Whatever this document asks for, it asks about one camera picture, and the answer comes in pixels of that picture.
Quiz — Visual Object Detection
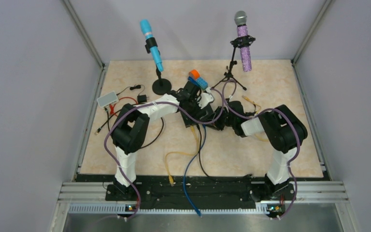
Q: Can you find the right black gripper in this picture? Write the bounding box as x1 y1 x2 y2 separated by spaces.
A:
202 106 236 131

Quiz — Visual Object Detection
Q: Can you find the black ethernet cable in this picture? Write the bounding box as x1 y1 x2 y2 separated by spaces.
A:
197 125 253 183

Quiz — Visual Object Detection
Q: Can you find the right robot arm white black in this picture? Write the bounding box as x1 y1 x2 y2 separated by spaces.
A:
209 101 308 202

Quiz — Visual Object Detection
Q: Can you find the colourful toy block truck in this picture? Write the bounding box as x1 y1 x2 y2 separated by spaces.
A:
188 70 208 90

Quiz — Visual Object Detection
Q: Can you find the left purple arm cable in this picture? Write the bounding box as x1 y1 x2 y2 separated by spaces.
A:
103 88 226 221

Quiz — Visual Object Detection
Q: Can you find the red cable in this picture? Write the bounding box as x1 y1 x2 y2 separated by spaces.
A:
109 97 139 117

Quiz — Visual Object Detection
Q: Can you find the blue ethernet cable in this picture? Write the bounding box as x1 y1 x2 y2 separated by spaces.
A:
183 125 207 218

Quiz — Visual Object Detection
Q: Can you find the black network switch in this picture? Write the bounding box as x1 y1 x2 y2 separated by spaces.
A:
181 105 214 128

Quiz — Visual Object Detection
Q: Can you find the long black cable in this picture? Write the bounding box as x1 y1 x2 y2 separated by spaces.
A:
95 102 165 150

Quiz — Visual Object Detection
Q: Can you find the purple glitter microphone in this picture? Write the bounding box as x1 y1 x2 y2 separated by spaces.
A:
234 11 252 72

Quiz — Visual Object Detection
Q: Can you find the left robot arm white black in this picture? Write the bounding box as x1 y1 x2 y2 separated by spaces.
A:
104 81 217 201

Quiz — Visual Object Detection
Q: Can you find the white small hub box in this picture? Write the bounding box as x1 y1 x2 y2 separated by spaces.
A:
97 91 119 108

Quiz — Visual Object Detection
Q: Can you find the cyan microphone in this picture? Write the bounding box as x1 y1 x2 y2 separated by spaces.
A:
140 19 164 72

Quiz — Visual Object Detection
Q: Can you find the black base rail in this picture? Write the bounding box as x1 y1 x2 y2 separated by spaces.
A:
105 175 295 211

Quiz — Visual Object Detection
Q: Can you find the small black wall charger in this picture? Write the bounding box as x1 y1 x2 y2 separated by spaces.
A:
129 85 147 103

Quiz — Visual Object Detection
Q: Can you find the black tripod mic stand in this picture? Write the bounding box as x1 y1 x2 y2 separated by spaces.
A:
213 35 256 91

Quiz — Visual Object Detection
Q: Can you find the yellow ethernet cable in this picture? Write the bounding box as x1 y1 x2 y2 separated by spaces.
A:
164 126 200 187
241 95 270 143

